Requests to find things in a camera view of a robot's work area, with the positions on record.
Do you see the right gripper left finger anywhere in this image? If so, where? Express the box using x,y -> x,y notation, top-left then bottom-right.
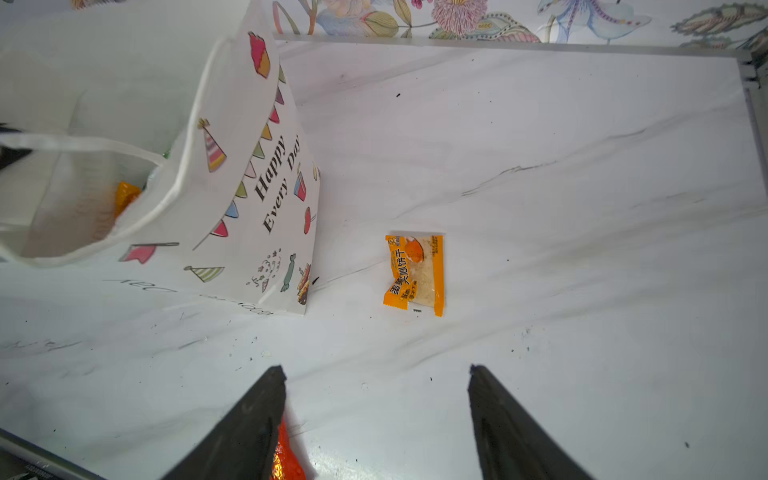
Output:
165,365 -> 286,479

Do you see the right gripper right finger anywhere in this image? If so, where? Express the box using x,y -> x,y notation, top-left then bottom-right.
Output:
468,365 -> 590,480

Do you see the red snack packet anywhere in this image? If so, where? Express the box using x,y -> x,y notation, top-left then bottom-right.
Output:
270,420 -> 307,480

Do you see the small orange snack packet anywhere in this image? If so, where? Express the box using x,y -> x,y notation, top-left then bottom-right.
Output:
383,232 -> 445,317

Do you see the small orange candy wrapper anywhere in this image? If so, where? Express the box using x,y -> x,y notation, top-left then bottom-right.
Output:
114,181 -> 142,218

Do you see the white paper bag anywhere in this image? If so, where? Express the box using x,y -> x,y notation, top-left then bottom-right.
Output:
1,1 -> 321,315

